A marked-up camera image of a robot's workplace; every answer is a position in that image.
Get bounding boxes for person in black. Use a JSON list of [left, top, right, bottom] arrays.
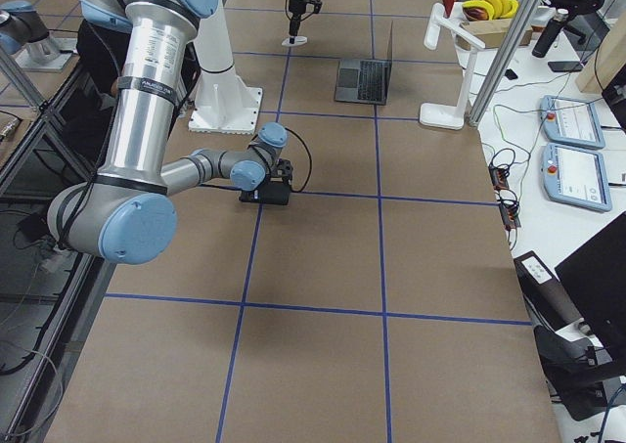
[[77, 20, 130, 97]]

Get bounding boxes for black monitor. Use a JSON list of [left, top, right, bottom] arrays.
[[556, 216, 625, 359]]

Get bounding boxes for black water bottle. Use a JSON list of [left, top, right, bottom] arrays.
[[532, 8, 569, 58]]

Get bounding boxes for lower teach pendant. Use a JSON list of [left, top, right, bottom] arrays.
[[541, 143, 612, 212]]

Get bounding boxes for yellow bananas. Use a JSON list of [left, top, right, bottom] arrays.
[[462, 0, 519, 21]]

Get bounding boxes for white desk lamp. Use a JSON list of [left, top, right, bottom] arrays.
[[419, 2, 487, 131]]

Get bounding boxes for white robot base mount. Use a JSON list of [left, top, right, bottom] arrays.
[[189, 0, 263, 134]]

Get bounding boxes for black mouse pad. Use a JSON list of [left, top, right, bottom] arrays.
[[239, 181, 291, 205]]

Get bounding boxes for upper teach pendant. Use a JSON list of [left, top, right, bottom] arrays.
[[540, 95, 605, 150]]

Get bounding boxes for teach pendant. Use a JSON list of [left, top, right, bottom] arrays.
[[540, 95, 605, 150], [541, 143, 612, 212]]

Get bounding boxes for aluminium frame post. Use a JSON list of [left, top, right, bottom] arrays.
[[468, 0, 541, 127]]

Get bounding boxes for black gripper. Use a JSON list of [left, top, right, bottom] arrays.
[[288, 0, 323, 35], [270, 158, 293, 184]]

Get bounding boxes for grey laptop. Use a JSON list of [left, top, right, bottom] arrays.
[[335, 25, 393, 106]]

